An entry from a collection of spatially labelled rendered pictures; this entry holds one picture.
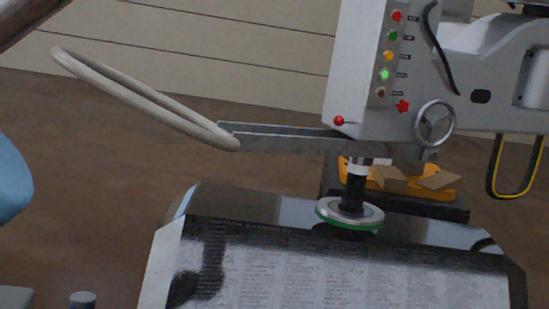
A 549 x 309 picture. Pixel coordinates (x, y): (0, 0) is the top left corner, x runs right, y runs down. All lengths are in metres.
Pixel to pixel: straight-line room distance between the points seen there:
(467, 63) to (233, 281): 0.93
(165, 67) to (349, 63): 6.37
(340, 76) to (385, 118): 0.18
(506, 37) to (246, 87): 6.22
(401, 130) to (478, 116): 0.30
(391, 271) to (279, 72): 6.28
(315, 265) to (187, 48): 6.36
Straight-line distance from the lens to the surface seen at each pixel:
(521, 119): 2.18
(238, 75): 8.05
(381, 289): 1.89
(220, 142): 1.45
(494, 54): 2.02
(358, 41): 1.80
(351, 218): 1.89
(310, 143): 1.74
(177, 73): 8.09
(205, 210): 1.93
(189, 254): 1.84
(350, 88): 1.81
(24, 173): 1.10
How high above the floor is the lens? 1.48
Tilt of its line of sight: 15 degrees down
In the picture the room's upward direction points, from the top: 10 degrees clockwise
